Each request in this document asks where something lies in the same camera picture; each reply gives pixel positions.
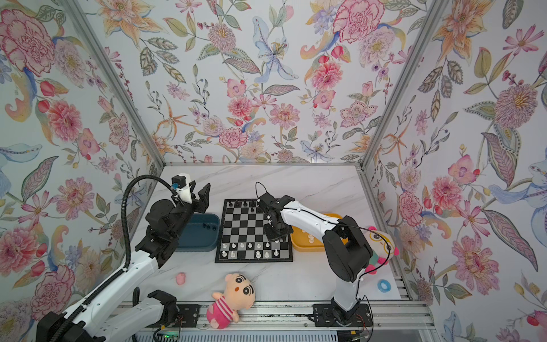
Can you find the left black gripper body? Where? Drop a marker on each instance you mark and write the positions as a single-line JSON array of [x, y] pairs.
[[184, 213]]

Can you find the pink green plush toy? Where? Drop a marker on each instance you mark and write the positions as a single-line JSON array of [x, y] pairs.
[[383, 246]]

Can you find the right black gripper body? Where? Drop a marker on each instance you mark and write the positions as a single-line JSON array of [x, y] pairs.
[[275, 222]]

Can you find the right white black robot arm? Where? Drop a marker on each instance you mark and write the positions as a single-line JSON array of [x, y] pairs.
[[347, 250]]

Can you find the blue ring sticker card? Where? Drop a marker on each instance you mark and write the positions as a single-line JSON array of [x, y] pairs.
[[388, 290]]

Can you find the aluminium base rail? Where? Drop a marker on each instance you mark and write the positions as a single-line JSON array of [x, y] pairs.
[[297, 316]]

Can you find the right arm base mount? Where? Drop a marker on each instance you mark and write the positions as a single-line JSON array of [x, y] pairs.
[[332, 316]]

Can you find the teal plastic tray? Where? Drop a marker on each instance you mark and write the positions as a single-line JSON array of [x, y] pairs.
[[201, 234]]

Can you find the black and white chessboard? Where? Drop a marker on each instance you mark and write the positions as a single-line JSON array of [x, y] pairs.
[[243, 240]]

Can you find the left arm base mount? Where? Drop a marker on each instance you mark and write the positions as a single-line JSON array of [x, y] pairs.
[[185, 316]]

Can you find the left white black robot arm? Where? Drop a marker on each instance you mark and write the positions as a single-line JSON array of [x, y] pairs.
[[91, 318]]

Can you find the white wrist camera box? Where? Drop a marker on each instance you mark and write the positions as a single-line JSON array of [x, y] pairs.
[[182, 188]]

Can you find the small pink eraser toy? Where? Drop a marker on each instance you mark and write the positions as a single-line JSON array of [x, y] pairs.
[[180, 278]]

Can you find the pink striped plush doll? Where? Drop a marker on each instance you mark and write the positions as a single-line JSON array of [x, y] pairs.
[[239, 294]]

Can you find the yellow plastic tray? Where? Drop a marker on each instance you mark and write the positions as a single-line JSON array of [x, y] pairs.
[[309, 238]]

